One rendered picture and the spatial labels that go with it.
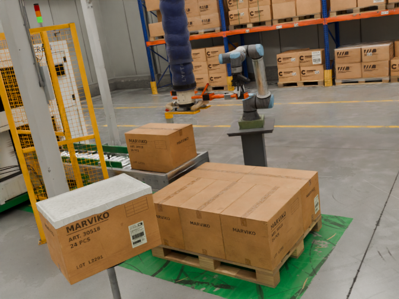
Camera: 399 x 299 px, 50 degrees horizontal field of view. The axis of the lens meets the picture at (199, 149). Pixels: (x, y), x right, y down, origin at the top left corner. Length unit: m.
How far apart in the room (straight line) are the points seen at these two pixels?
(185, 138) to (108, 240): 1.95
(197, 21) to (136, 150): 8.17
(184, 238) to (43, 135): 1.53
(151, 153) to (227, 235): 1.42
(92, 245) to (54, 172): 1.60
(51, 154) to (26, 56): 0.87
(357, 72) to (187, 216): 7.94
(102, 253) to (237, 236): 1.09
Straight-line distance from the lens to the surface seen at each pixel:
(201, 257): 3.56
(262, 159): 4.79
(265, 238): 3.12
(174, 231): 3.62
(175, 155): 4.19
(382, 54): 10.63
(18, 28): 3.92
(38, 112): 3.95
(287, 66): 11.31
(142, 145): 4.36
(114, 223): 2.59
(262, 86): 4.54
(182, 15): 3.95
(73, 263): 2.58
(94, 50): 7.21
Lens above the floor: 1.93
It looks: 16 degrees down
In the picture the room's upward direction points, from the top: 9 degrees counter-clockwise
